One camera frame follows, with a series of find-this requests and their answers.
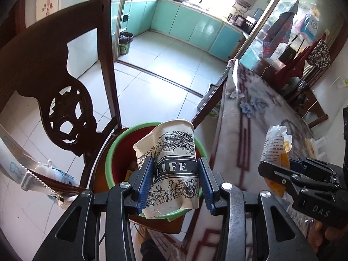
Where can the white wall power socket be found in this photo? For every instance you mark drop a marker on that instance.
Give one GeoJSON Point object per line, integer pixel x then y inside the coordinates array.
{"type": "Point", "coordinates": [344, 82]}

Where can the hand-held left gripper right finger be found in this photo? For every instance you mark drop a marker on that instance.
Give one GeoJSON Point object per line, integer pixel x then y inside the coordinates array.
{"type": "Point", "coordinates": [205, 185]}

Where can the plaid hanging cloth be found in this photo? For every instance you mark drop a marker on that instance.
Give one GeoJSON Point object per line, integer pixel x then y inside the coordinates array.
{"type": "Point", "coordinates": [280, 30]}

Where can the black white patterned bag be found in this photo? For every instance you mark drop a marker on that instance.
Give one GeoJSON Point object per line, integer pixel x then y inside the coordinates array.
{"type": "Point", "coordinates": [319, 54]}

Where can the dark wooden side table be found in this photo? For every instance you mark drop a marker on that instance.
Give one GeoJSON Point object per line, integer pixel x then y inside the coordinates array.
{"type": "Point", "coordinates": [310, 100]}

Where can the small white blue pouch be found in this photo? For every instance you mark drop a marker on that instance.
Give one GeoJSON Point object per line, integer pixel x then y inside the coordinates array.
{"type": "Point", "coordinates": [53, 171]}

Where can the green white carton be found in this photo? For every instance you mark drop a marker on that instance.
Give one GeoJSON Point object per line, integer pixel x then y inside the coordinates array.
{"type": "Point", "coordinates": [214, 111]}

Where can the person's right hand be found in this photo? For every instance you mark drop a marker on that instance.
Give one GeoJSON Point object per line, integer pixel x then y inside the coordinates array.
{"type": "Point", "coordinates": [326, 236]}

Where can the teal kitchen cabinets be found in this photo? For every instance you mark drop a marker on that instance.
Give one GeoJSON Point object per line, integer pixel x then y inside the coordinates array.
{"type": "Point", "coordinates": [190, 24]}

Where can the orange snack packet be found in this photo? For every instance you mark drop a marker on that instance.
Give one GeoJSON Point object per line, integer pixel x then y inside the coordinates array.
{"type": "Point", "coordinates": [274, 144]}

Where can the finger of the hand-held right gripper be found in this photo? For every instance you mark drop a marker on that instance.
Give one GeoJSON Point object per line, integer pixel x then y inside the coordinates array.
{"type": "Point", "coordinates": [274, 174]}
{"type": "Point", "coordinates": [312, 165]}

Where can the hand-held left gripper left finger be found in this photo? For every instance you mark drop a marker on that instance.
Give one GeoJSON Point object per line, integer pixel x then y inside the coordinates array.
{"type": "Point", "coordinates": [145, 182]}

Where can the floral printed paper cup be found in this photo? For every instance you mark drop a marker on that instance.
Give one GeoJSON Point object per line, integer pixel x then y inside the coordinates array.
{"type": "Point", "coordinates": [174, 152]}

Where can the dark red cloth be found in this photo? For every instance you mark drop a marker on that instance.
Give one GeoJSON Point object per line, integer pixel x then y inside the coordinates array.
{"type": "Point", "coordinates": [293, 65]}

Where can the black kitchen waste bin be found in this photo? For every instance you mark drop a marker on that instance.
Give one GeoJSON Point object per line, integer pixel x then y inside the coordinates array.
{"type": "Point", "coordinates": [125, 43]}

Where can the pink wall sticker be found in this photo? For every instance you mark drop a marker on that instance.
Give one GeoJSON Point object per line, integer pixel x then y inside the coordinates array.
{"type": "Point", "coordinates": [48, 5]}

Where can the black trolley bag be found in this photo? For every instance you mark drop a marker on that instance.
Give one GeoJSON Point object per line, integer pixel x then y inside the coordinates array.
{"type": "Point", "coordinates": [288, 53]}

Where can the floral table cover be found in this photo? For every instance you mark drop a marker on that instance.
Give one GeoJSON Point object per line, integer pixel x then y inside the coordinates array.
{"type": "Point", "coordinates": [244, 119]}

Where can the dark carved wooden chair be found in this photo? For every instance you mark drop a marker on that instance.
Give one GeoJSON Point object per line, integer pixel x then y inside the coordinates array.
{"type": "Point", "coordinates": [40, 59]}

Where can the red bucket with green rim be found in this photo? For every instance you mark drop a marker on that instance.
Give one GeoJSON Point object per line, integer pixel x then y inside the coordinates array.
{"type": "Point", "coordinates": [119, 152]}

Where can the blue white hanging bag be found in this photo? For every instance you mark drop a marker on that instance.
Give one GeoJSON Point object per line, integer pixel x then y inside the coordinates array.
{"type": "Point", "coordinates": [310, 27]}

